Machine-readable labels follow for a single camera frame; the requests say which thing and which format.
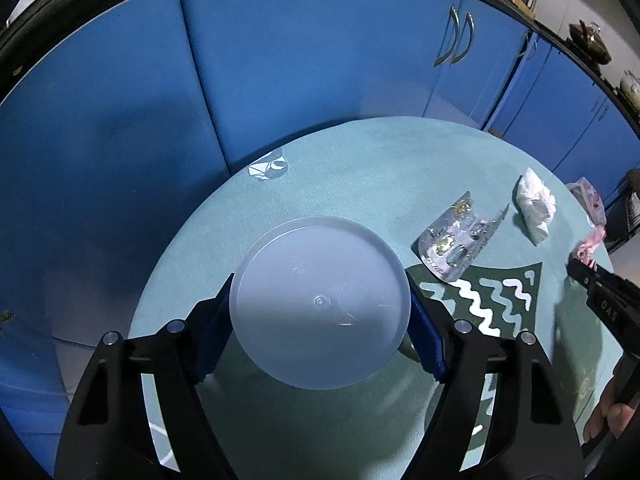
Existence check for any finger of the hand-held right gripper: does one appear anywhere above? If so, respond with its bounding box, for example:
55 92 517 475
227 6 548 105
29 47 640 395
566 257 608 292

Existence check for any blue kitchen cabinet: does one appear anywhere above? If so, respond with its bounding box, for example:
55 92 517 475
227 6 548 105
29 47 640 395
0 0 640 411

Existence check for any silver cabinet handle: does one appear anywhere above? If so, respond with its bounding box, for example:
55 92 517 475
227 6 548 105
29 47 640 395
450 11 474 65
434 6 460 67

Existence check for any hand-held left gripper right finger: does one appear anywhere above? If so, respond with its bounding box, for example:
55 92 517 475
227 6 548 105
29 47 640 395
400 280 586 480

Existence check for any white pot with lid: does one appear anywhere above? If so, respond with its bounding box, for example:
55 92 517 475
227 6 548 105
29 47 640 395
619 72 640 102

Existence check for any person's right hand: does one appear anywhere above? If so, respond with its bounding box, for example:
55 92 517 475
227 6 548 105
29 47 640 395
582 375 640 442

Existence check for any blue plastic container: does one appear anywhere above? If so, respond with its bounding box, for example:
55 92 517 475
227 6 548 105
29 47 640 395
229 215 412 390

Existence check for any silver blister pack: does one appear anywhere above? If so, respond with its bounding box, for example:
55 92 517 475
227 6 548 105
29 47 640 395
412 190 509 282

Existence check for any white crumpled tissue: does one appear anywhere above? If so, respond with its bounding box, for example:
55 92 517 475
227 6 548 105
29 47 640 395
514 167 557 246

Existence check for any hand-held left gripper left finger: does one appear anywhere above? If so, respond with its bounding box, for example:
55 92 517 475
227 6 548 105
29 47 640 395
54 272 236 480

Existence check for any black kitchen countertop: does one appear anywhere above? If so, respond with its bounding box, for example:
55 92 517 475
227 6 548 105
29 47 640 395
0 0 640 126

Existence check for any black wok with lid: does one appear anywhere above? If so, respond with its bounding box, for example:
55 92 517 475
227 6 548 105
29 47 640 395
569 20 612 64

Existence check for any grey bin with plastic bag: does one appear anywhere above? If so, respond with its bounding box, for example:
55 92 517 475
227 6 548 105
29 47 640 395
565 177 608 227

